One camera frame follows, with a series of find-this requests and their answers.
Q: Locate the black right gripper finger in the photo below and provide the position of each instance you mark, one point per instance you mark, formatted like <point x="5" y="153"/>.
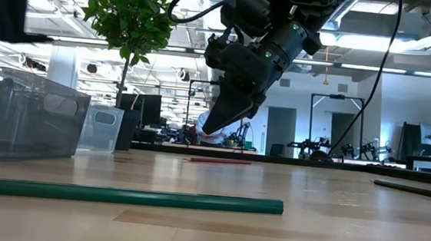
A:
<point x="259" y="104"/>
<point x="230" y="106"/>

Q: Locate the red pencil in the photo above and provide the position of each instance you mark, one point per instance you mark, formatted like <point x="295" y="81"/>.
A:
<point x="220" y="161"/>

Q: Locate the green pencil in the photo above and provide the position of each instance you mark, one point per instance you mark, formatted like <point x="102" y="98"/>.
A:
<point x="117" y="196"/>

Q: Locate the black pen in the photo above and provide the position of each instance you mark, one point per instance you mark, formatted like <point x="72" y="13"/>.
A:
<point x="414" y="190"/>

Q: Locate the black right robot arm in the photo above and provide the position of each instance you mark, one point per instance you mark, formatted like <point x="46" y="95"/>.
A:
<point x="305" y="4"/>

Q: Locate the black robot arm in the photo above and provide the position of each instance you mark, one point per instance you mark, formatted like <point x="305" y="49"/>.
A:
<point x="306" y="145"/>
<point x="367" y="148"/>

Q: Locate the grey door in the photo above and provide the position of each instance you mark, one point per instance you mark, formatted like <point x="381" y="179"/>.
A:
<point x="340" y="126"/>
<point x="280" y="129"/>

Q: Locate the person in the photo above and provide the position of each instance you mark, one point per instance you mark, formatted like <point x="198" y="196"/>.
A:
<point x="218" y="138"/>

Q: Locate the small dark chair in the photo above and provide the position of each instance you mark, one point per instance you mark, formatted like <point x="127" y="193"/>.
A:
<point x="276" y="150"/>

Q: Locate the small dark computer monitor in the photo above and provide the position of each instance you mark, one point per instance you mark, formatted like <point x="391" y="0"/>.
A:
<point x="149" y="109"/>

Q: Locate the small green leafy tree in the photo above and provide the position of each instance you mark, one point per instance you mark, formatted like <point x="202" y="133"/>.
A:
<point x="131" y="17"/>

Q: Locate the clear plastic bin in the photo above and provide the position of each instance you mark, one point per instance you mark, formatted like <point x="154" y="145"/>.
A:
<point x="100" y="134"/>

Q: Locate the black panel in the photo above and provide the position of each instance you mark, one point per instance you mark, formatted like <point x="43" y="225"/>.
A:
<point x="409" y="139"/>

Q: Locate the white column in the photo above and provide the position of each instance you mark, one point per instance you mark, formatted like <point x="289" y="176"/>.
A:
<point x="63" y="70"/>

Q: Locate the grey monitor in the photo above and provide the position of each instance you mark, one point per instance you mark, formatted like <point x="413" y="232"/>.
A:
<point x="430" y="133"/>

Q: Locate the smoky grey plastic bin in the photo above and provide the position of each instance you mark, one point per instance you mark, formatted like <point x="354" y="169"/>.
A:
<point x="26" y="121"/>

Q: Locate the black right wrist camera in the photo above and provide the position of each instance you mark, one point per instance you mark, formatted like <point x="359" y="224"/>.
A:
<point x="215" y="55"/>

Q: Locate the black gantry frame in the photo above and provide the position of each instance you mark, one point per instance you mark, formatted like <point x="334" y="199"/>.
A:
<point x="310" y="124"/>
<point x="187" y="114"/>

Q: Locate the black aluminium table frame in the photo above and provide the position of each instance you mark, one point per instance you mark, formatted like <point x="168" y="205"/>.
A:
<point x="407" y="175"/>

